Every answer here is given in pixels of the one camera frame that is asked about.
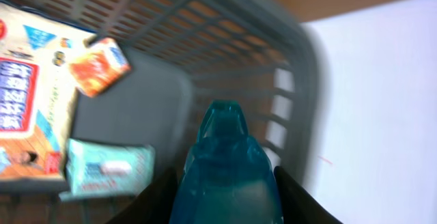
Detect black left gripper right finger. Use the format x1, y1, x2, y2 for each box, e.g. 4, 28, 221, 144
274, 166, 342, 224

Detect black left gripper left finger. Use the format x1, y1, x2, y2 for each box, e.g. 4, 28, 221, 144
107, 167, 178, 224

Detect mint green wet wipes pack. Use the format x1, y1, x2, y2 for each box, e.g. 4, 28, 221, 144
59, 139, 155, 201

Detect teal mouthwash bottle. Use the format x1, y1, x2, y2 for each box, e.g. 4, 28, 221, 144
170, 100, 283, 224

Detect orange Kleenex tissue pack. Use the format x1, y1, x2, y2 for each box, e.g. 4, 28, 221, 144
68, 38, 131, 98

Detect snack bag with red label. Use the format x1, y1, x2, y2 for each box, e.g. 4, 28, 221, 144
1, 3, 93, 182

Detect grey plastic shopping basket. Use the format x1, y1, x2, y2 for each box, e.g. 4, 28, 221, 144
1, 0, 318, 223

